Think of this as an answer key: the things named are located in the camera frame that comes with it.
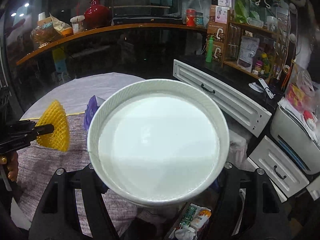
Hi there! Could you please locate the yellow foam fruit net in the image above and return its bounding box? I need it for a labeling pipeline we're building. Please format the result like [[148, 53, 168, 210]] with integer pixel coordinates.
[[36, 100, 70, 152]]

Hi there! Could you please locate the purple plastic bag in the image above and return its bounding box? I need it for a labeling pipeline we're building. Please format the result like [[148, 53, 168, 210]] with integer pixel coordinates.
[[84, 95, 105, 131]]

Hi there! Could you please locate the white paper bowl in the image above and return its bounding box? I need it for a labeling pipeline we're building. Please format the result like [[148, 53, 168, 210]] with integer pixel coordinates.
[[87, 79, 229, 206]]

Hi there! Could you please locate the green white milk carton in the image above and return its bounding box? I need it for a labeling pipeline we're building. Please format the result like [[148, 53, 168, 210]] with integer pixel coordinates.
[[179, 204, 197, 227]]

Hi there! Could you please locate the white tissue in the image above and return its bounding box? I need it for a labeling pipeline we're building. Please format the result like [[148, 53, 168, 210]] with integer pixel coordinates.
[[174, 227, 197, 240]]

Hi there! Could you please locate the white orange plastic bottle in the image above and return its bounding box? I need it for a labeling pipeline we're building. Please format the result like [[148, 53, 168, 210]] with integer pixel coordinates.
[[194, 209, 212, 231]]

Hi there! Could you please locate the dark trash bin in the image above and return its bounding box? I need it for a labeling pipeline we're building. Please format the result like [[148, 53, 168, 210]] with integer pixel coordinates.
[[163, 198, 217, 239]]

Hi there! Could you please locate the person left hand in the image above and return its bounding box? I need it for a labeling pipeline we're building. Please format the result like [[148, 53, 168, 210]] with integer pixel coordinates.
[[0, 152, 18, 181]]

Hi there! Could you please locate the purple woven tablecloth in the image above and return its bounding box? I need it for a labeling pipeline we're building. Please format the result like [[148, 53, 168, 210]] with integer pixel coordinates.
[[16, 72, 253, 238]]

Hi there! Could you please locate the gold wrapped gift basket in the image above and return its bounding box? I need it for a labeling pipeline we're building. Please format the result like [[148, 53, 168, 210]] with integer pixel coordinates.
[[30, 22, 61, 48]]

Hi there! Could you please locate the red vase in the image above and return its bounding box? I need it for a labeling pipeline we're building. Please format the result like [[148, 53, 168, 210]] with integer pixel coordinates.
[[84, 0, 111, 29]]

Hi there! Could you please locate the glass display case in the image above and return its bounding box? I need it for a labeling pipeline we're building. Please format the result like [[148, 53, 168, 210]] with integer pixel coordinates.
[[109, 0, 183, 25]]

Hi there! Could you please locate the wooden curved shelf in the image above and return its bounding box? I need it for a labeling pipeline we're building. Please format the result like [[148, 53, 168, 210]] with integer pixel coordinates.
[[16, 23, 207, 66]]

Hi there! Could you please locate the green bottle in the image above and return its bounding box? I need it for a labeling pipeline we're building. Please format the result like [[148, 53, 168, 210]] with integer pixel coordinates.
[[206, 35, 214, 63]]

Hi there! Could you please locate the red tin can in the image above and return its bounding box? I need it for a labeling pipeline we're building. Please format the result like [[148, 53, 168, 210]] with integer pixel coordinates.
[[185, 9, 196, 27]]

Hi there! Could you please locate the white long drawer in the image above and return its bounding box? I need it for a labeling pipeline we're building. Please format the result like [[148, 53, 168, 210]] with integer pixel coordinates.
[[173, 60, 272, 137]]

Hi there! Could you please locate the wooden shelf rack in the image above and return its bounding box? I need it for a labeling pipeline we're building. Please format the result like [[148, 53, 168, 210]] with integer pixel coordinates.
[[222, 21, 286, 82]]

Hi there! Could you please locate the white printer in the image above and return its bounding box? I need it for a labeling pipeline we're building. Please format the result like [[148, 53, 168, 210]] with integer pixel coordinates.
[[270, 98, 319, 175]]

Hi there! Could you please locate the white drawer cabinet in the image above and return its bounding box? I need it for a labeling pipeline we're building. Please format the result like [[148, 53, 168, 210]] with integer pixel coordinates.
[[248, 136, 309, 201]]

